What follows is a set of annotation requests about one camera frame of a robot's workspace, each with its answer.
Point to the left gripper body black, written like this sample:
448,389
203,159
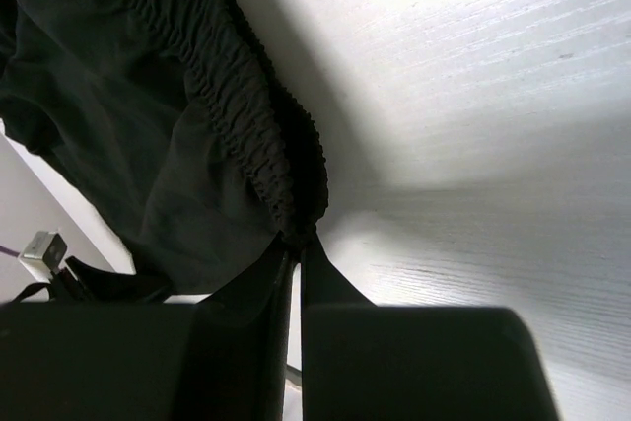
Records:
77,282

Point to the black shorts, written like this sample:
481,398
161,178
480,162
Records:
167,116

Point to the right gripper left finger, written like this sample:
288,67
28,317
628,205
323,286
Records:
260,294

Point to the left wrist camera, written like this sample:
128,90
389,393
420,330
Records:
43,255

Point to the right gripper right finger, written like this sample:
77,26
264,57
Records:
322,283

